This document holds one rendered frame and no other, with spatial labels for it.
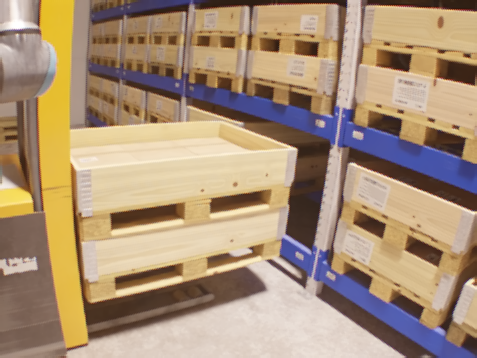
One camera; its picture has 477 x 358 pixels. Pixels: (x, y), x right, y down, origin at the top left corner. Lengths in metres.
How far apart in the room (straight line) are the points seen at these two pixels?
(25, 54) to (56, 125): 0.75
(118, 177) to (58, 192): 0.28
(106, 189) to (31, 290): 0.59
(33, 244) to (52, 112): 0.56
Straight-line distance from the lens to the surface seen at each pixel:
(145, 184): 1.84
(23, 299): 1.93
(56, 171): 1.75
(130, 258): 1.97
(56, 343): 2.12
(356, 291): 2.48
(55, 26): 1.67
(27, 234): 1.77
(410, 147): 2.09
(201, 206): 2.01
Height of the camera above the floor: 1.51
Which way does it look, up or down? 19 degrees down
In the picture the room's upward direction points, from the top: 6 degrees clockwise
